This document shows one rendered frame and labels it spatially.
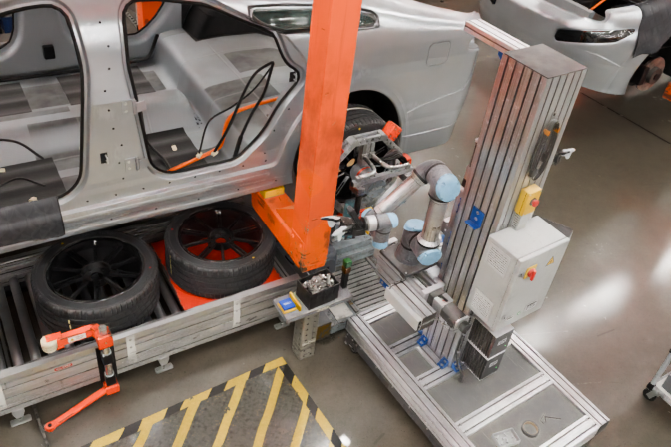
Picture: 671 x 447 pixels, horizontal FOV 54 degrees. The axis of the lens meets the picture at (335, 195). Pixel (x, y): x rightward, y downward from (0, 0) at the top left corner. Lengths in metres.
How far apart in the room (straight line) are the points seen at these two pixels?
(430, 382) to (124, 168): 1.99
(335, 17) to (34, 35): 2.61
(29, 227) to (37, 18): 1.83
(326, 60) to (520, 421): 2.13
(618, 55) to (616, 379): 2.63
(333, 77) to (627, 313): 2.85
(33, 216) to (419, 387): 2.18
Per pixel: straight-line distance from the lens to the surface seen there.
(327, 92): 3.05
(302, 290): 3.61
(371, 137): 3.82
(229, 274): 3.76
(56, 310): 3.66
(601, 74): 5.87
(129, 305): 3.63
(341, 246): 4.37
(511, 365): 3.99
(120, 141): 3.41
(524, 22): 6.02
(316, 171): 3.28
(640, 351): 4.76
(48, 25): 4.96
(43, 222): 3.55
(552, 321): 4.65
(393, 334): 3.92
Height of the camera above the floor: 3.11
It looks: 37 degrees down
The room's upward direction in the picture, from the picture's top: 8 degrees clockwise
